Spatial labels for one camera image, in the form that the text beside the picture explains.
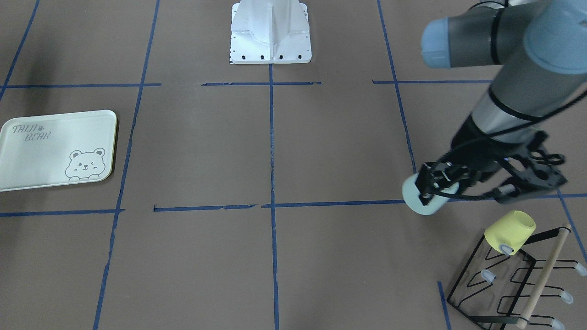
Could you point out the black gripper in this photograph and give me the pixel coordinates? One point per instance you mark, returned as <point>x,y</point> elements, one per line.
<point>477,155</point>

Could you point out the green plastic cup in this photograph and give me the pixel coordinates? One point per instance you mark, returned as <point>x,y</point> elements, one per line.
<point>411,197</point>

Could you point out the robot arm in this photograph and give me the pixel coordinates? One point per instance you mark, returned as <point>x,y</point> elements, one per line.
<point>541,48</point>

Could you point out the yellow plastic cup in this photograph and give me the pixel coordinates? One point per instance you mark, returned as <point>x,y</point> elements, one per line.
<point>508,234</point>

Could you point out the white bear print tray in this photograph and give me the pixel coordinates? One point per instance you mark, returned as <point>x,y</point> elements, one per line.
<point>56,150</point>

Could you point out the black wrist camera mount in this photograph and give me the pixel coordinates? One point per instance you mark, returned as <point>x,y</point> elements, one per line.
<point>534,172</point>

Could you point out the black wire cup rack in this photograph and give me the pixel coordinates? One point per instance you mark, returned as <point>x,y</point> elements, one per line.
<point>541,287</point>

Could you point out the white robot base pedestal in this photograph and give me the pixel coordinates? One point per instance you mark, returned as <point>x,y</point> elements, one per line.
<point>270,32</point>

